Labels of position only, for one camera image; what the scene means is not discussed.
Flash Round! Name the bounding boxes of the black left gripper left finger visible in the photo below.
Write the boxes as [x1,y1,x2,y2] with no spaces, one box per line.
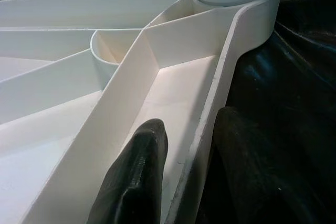
[88,118,169,224]

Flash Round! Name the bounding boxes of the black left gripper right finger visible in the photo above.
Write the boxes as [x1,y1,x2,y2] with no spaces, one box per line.
[199,106,312,224]

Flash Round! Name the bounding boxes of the white plastic table top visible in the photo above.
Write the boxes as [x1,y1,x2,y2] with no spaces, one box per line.
[0,0,286,224]

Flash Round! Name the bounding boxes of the black plastic sheet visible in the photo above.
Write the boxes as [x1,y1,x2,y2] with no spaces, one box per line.
[0,0,336,224]

